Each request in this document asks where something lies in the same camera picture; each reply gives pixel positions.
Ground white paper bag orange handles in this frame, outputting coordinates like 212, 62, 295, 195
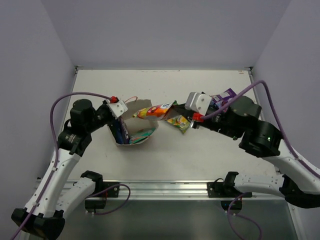
108, 98, 159, 147

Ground aluminium front rail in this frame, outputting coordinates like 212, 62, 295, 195
34, 178, 296, 201

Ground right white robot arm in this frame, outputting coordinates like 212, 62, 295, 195
173, 96, 320, 209

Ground orange fruit candy packet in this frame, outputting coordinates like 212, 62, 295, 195
132, 102, 174, 121

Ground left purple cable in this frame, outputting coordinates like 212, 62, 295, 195
11, 92, 118, 240

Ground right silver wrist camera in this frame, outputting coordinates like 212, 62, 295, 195
184, 92, 212, 116

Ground pink snack packet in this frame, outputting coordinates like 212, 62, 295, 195
210, 88, 237, 109

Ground yellow green candy packet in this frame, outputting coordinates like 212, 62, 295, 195
164, 109, 190, 134

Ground green snack packet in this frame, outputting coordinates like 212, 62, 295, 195
129, 127, 156, 145

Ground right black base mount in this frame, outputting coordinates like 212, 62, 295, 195
206, 178, 253, 213

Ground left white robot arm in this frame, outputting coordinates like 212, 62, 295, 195
11, 97, 128, 240

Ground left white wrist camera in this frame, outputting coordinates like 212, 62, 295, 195
107, 100, 128, 119

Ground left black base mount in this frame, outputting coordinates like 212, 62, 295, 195
84, 181, 119, 212

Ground purple blue snack bar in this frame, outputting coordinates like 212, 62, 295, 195
116, 117, 130, 145

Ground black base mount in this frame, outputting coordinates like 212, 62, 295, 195
206, 178, 253, 213
84, 181, 119, 212

